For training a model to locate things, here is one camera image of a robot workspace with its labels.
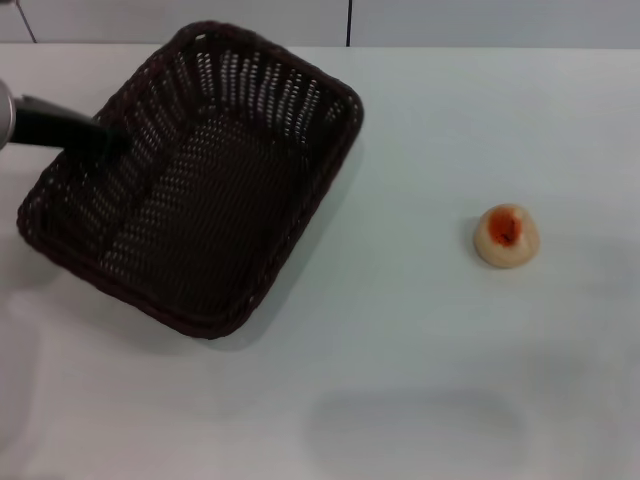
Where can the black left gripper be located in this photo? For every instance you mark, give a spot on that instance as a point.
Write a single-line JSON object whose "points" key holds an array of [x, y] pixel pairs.
{"points": [[50, 125]]}

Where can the black woven rectangular basket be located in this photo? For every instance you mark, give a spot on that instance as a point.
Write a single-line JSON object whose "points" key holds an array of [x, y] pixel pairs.
{"points": [[210, 220]]}

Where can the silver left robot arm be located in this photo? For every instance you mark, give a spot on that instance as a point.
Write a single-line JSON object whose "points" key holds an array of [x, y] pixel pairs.
{"points": [[5, 115]]}

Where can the black vertical wall strip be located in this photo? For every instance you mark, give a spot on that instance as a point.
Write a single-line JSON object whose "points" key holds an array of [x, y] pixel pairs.
{"points": [[348, 22]]}

